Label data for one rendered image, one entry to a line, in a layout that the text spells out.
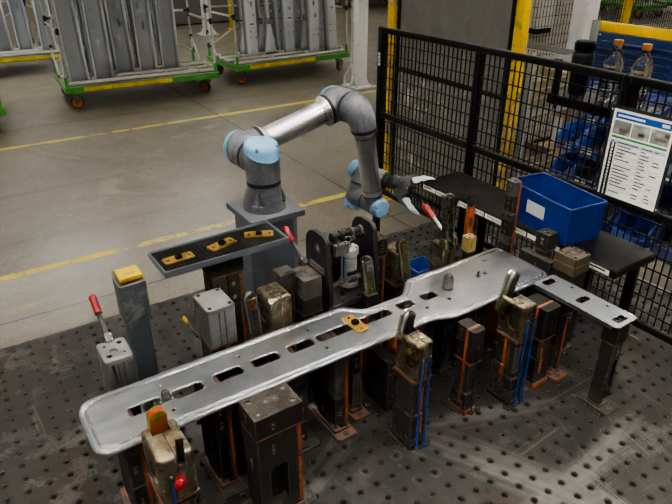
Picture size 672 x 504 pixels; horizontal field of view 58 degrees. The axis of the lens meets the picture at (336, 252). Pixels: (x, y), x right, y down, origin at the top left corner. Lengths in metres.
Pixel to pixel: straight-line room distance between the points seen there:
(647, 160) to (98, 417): 1.72
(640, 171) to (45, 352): 2.02
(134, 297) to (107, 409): 0.32
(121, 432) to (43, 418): 0.61
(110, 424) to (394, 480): 0.71
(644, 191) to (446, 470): 1.09
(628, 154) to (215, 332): 1.40
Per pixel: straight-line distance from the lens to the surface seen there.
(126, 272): 1.68
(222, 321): 1.58
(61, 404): 2.04
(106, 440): 1.43
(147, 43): 8.68
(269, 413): 1.36
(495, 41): 3.91
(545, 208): 2.16
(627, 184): 2.21
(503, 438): 1.83
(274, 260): 2.13
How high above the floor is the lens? 1.95
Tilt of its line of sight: 28 degrees down
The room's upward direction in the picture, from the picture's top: straight up
